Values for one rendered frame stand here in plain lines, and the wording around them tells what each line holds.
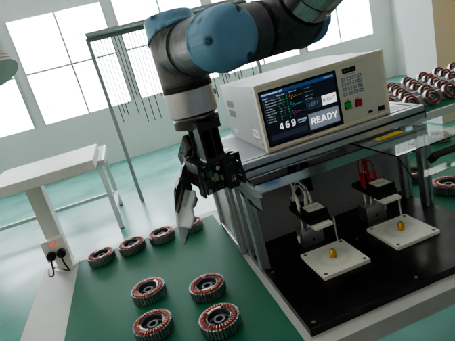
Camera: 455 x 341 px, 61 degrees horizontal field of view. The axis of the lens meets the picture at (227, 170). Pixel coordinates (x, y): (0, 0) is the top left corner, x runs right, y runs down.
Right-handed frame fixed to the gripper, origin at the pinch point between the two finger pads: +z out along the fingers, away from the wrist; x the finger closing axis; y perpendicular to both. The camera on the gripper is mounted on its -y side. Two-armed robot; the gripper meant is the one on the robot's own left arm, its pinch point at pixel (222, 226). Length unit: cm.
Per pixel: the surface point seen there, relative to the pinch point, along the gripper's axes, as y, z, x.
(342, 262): -24, 37, 39
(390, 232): -26, 37, 60
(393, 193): -29, 27, 66
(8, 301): -272, 115, -106
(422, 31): -275, 7, 375
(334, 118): -39, 0, 56
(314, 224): -32, 27, 38
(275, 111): -41, -8, 38
